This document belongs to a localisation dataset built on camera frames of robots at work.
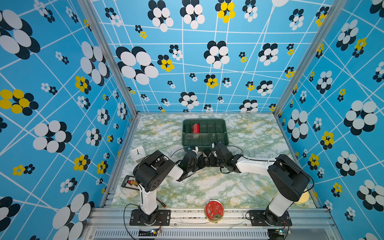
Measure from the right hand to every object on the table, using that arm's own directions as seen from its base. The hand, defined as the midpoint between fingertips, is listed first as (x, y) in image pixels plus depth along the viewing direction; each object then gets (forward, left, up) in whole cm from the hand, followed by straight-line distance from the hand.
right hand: (208, 160), depth 92 cm
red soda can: (+23, +8, +4) cm, 24 cm away
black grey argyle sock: (-2, +3, +3) cm, 5 cm away
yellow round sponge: (-21, -49, 0) cm, 53 cm away
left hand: (-1, -1, -1) cm, 2 cm away
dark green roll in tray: (+22, +14, +5) cm, 26 cm away
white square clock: (+3, +45, +2) cm, 45 cm away
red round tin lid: (-28, -2, +2) cm, 28 cm away
